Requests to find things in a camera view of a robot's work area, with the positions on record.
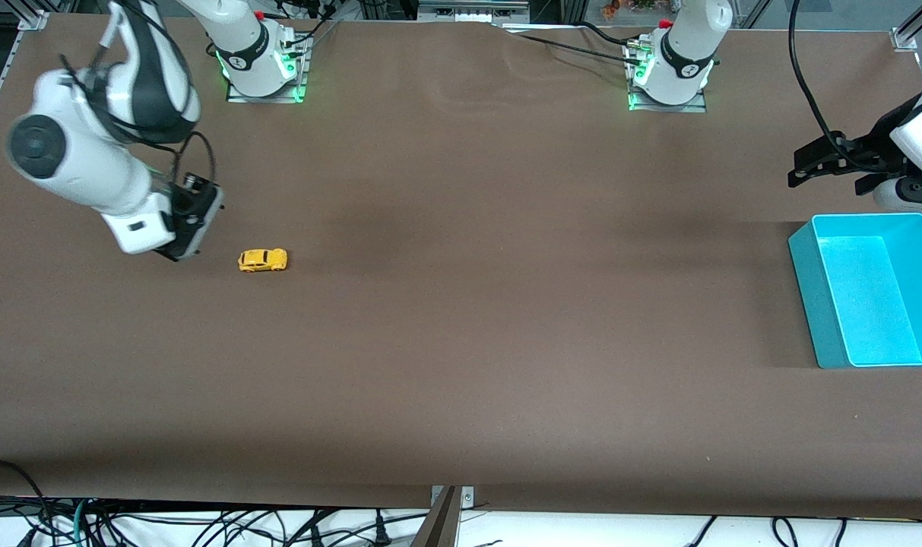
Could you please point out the dark table leg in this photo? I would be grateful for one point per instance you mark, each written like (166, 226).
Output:
(438, 528)

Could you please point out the metal table edge bracket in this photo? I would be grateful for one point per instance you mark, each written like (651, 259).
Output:
(467, 497)

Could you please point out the metal corner bracket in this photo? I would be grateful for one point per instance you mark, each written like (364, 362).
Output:
(906, 40)
(35, 21)

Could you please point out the teal plastic storage bin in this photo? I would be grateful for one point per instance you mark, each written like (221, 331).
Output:
(871, 304)

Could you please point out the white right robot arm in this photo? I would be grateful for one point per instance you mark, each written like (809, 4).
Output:
(73, 159)

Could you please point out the grey metal frame box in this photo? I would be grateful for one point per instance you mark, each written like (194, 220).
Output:
(472, 11)

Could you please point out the yellow beetle toy car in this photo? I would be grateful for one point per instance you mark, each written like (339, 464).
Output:
(263, 260)

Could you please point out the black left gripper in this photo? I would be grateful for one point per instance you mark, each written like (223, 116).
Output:
(869, 153)

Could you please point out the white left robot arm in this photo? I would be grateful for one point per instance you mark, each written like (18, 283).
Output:
(685, 45)

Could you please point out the large table cover mat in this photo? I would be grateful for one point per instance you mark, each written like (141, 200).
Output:
(460, 342)

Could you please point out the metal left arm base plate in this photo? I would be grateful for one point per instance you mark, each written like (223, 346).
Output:
(692, 107)

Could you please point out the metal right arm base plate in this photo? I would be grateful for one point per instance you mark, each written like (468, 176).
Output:
(240, 96)

